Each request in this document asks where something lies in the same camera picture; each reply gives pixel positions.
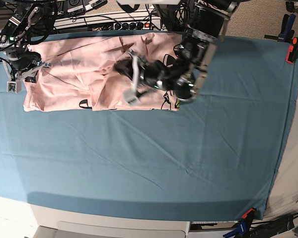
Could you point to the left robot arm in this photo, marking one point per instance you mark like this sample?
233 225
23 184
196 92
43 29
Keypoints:
188 74

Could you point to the white power strip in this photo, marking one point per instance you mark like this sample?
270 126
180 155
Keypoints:
109 23

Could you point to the orange blue clamp bottom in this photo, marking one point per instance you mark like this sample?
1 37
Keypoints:
243 226

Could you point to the teal table cloth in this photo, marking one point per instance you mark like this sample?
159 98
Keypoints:
210 161

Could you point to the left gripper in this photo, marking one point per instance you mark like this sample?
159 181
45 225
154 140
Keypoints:
147 77

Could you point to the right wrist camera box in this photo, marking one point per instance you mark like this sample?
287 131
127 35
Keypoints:
14 86

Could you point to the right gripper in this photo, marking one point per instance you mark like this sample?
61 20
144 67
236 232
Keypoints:
24 66

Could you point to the blue black clamp top right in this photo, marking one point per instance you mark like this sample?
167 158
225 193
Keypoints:
286 34

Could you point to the white cabinet under table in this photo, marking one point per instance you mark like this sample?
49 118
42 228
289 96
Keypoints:
104 226

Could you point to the orange black clamp top right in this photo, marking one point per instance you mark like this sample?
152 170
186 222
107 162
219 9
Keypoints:
292 54

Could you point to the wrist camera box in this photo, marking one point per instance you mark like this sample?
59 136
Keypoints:
131 98
14 86

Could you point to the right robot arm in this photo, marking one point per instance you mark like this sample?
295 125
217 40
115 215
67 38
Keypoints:
31 24

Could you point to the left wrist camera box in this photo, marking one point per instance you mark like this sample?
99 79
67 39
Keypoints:
131 98

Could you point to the pink T-shirt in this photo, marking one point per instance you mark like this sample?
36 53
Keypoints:
82 71

